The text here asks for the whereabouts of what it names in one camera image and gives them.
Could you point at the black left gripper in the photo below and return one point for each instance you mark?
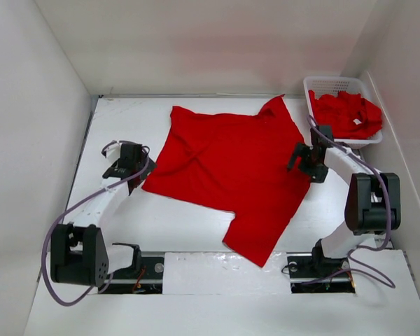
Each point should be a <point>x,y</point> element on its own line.
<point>150,168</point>

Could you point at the red t-shirt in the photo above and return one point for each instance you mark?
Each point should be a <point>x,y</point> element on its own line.
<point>235,163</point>

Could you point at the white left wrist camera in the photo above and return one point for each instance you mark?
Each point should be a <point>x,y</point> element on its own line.
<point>111,151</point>

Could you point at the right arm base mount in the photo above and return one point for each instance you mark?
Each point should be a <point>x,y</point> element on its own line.
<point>309,277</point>

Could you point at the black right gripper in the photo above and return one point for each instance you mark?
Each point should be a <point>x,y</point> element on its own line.
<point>318,175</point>

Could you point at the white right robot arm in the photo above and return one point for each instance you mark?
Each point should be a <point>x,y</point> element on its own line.
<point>372,208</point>

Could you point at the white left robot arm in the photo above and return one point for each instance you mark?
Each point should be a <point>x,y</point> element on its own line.
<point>79,252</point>

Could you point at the red t-shirts in basket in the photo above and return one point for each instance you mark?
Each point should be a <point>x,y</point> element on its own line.
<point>350,115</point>

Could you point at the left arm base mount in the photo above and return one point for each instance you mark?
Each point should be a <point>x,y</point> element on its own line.
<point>143,277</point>

